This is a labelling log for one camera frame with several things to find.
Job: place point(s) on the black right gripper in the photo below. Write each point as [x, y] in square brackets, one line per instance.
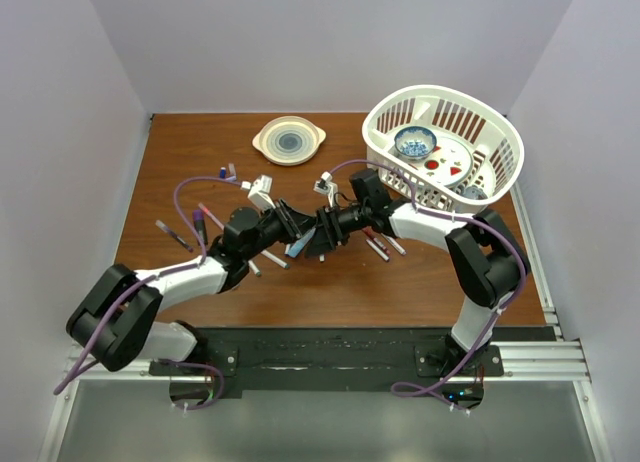
[329, 232]

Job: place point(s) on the cream plate with spiral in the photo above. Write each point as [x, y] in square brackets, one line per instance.
[289, 140]

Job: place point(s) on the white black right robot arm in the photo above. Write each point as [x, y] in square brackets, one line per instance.
[490, 265]

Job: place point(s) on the white marker teal cap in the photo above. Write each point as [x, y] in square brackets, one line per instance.
[280, 262]

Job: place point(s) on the small blue patterned dish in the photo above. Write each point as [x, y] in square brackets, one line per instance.
[474, 192]

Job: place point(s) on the white plate red shapes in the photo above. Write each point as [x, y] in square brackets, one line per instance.
[449, 164]

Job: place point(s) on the white plastic basket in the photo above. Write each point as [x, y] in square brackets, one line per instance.
[496, 146]

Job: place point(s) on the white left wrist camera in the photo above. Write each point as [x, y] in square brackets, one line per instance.
[259, 192]

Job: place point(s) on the light blue highlighter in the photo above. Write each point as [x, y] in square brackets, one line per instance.
[293, 250]

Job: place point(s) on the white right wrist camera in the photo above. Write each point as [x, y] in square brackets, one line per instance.
[327, 187]

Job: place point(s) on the blue white bowl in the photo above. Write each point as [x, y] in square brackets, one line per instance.
[415, 142]

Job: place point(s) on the white marker green cap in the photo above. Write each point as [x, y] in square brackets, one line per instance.
[254, 268]

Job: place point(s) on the white pen lavender cap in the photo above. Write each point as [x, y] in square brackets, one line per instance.
[395, 245]

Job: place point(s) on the black purple highlighter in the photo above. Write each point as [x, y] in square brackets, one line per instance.
[200, 225]

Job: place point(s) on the pink highlighter pen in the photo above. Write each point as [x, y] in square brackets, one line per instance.
[211, 216]

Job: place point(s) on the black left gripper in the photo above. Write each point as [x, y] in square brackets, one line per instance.
[289, 220]

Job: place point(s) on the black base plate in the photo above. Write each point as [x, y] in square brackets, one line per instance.
[309, 359]

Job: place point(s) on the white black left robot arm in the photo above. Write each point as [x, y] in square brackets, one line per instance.
[115, 322]

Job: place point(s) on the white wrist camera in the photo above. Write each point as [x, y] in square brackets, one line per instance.
[259, 192]
[327, 187]

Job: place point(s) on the red transparent pen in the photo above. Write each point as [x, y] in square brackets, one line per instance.
[373, 238]

